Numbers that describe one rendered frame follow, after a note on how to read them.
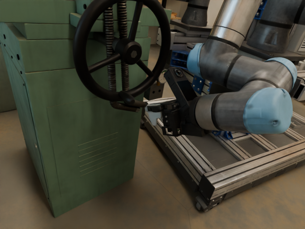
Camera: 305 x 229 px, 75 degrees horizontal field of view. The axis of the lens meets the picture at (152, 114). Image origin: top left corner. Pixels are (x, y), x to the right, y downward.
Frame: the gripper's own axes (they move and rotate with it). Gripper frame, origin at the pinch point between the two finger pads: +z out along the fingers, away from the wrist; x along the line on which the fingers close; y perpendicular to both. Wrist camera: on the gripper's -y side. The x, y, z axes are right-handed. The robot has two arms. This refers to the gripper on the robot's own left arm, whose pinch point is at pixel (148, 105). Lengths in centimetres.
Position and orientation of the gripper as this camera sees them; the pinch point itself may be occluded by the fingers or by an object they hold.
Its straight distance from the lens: 59.0
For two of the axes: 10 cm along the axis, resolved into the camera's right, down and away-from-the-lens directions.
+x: 7.7, -2.4, 5.9
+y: 1.9, 9.7, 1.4
